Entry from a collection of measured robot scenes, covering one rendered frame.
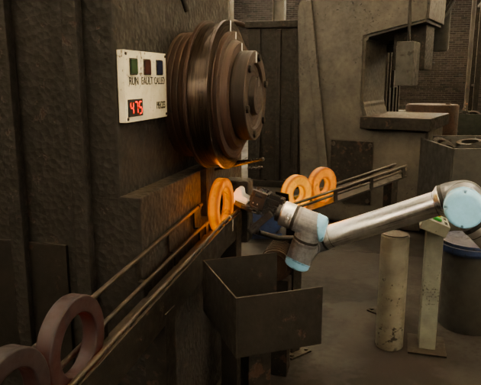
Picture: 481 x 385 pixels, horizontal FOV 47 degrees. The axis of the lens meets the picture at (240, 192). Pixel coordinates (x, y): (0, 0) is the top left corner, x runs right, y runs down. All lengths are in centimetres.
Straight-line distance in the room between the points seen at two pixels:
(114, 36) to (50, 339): 75
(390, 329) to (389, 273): 25
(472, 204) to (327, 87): 286
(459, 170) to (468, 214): 196
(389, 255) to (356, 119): 215
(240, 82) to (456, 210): 75
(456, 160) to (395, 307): 146
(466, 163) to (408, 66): 83
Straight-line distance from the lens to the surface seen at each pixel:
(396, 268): 244
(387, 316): 252
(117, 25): 144
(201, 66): 162
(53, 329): 102
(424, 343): 262
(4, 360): 93
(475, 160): 376
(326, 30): 451
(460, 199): 177
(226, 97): 164
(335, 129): 448
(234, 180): 205
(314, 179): 233
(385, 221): 197
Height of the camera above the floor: 117
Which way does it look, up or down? 12 degrees down
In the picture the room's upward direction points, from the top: straight up
